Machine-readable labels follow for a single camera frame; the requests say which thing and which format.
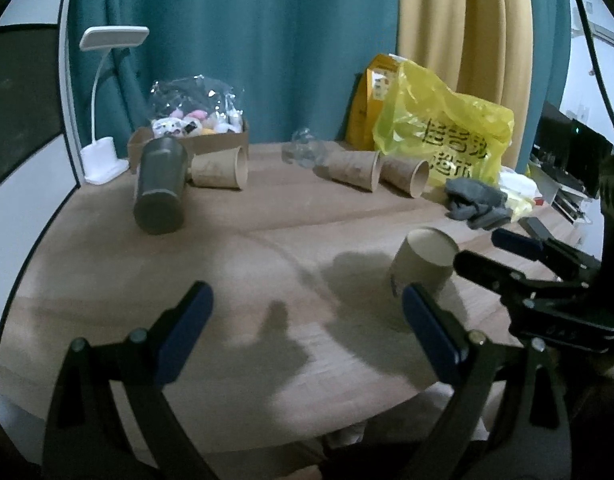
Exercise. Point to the white desk lamp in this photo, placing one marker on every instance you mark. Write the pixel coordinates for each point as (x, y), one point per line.
(115, 45)

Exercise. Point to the dark metal tumbler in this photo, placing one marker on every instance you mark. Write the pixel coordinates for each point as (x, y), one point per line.
(157, 206)

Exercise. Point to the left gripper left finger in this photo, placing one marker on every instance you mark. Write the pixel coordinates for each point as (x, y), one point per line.
(84, 435)

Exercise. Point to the grey knit gloves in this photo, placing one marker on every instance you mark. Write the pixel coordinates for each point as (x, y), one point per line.
(478, 204)

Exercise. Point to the yellow curtain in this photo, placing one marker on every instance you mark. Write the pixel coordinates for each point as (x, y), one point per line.
(478, 47)

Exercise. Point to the sticker paper cup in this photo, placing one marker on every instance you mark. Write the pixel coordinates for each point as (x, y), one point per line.
(425, 257)

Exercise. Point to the white papers pile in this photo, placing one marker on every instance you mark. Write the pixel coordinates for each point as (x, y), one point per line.
(522, 193)

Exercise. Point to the plain paper cup far left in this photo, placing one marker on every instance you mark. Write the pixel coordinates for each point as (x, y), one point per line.
(223, 169)

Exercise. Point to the teal curtain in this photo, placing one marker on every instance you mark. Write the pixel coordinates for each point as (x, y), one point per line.
(295, 62)

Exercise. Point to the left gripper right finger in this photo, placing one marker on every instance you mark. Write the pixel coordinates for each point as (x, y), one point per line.
(470, 363)

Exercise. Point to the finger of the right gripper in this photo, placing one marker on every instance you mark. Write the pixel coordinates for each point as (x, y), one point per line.
(502, 272)
(564, 260)

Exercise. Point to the black phone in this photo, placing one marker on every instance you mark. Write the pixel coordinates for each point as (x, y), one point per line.
(535, 228)

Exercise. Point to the orange cardboard box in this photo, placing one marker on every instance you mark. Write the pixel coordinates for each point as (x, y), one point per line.
(368, 99)

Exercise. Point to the clear plastic cup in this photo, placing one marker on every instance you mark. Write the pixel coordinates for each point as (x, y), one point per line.
(305, 149)

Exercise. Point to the yellow plastic shopping bag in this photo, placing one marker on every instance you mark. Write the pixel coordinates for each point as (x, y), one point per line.
(460, 136)

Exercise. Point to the paper cup rightmost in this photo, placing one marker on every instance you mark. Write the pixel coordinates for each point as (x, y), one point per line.
(409, 175)

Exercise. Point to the cardboard box of toys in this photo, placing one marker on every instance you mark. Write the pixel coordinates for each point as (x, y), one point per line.
(206, 143)

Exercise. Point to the paper cup centre right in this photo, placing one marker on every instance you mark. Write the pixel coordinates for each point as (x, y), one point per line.
(360, 169)

